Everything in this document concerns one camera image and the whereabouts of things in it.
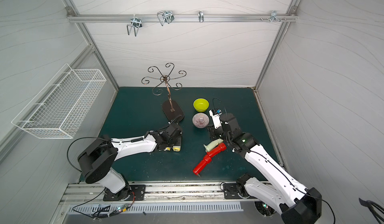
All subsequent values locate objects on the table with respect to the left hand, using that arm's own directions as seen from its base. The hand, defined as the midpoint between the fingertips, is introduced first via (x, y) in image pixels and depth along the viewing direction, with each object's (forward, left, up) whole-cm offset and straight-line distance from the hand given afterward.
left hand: (181, 139), depth 89 cm
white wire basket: (0, +55, +28) cm, 62 cm away
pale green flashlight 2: (-2, -18, -2) cm, 19 cm away
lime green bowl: (+28, -12, -2) cm, 30 cm away
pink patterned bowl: (+16, -11, -3) cm, 20 cm away
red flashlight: (-4, -23, -1) cm, 23 cm away
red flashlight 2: (-15, -12, -1) cm, 19 cm away
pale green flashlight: (-7, +2, +2) cm, 7 cm away
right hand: (0, -15, +16) cm, 22 cm away
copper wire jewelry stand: (+23, +9, 0) cm, 25 cm away
